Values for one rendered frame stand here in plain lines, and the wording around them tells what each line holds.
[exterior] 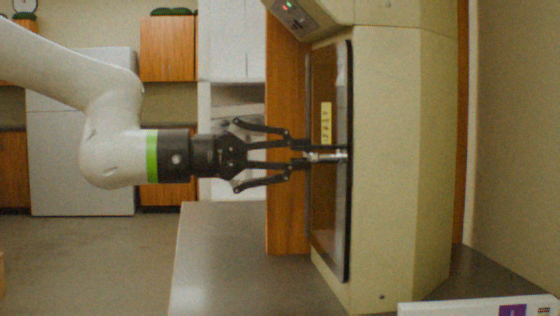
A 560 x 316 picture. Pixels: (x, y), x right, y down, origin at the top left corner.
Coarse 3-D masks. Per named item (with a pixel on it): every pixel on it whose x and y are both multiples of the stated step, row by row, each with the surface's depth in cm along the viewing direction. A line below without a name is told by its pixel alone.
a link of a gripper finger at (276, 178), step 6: (276, 174) 94; (246, 180) 93; (252, 180) 92; (258, 180) 92; (264, 180) 92; (270, 180) 92; (276, 180) 92; (282, 180) 92; (288, 180) 92; (240, 186) 91; (246, 186) 91; (252, 186) 92; (258, 186) 92; (234, 192) 91; (240, 192) 91
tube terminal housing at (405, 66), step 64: (384, 0) 82; (448, 0) 94; (384, 64) 83; (448, 64) 95; (384, 128) 84; (448, 128) 97; (384, 192) 85; (448, 192) 99; (320, 256) 109; (384, 256) 87; (448, 256) 103
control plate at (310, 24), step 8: (280, 0) 96; (288, 0) 92; (272, 8) 106; (280, 8) 101; (288, 8) 97; (296, 8) 92; (280, 16) 107; (288, 16) 102; (296, 16) 97; (304, 16) 92; (288, 24) 107; (296, 24) 102; (304, 24) 97; (312, 24) 93; (296, 32) 107; (304, 32) 102
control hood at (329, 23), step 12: (264, 0) 106; (276, 0) 99; (300, 0) 87; (312, 0) 82; (324, 0) 80; (336, 0) 81; (348, 0) 81; (312, 12) 87; (324, 12) 82; (336, 12) 81; (348, 12) 81; (324, 24) 88; (336, 24) 83; (348, 24) 82; (312, 36) 101; (324, 36) 100
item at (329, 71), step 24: (336, 48) 89; (312, 72) 108; (336, 72) 89; (312, 96) 109; (336, 96) 90; (312, 120) 109; (336, 120) 90; (312, 144) 110; (336, 144) 91; (312, 168) 110; (336, 168) 91; (312, 192) 110; (336, 192) 91; (312, 216) 111; (336, 216) 91; (312, 240) 111; (336, 240) 91; (336, 264) 91
